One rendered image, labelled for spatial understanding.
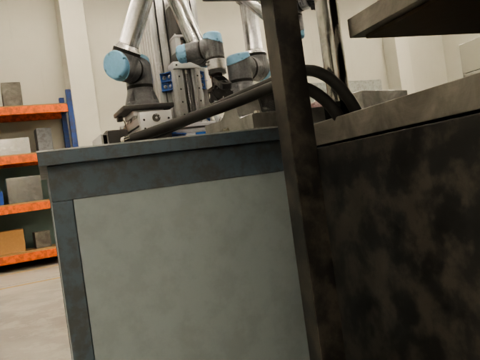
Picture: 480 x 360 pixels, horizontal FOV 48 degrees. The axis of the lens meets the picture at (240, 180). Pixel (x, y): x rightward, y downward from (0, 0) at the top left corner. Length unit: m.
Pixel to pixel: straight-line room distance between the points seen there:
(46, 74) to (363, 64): 5.15
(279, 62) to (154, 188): 0.49
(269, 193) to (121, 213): 0.42
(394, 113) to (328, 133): 0.28
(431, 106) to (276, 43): 0.35
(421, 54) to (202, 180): 9.27
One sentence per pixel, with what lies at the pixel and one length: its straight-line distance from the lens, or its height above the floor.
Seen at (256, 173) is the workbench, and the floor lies 0.67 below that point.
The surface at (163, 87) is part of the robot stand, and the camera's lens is 2.62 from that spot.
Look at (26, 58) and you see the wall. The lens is 7.36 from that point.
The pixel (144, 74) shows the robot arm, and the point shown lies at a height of 1.17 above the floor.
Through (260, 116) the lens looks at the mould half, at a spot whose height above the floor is 0.85.
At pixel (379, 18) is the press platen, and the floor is 1.00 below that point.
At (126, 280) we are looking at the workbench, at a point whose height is 0.45.
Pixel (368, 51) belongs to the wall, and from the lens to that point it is 9.71.
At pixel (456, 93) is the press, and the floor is 0.76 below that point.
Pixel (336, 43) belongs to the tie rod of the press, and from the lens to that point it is 1.47.
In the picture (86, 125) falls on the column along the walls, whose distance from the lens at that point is 6.98.
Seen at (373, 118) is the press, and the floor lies 0.76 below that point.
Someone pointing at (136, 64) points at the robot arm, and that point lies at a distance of 2.33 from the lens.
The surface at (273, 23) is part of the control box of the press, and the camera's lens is 1.20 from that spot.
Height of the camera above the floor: 0.66
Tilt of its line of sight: level
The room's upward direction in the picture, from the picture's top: 8 degrees counter-clockwise
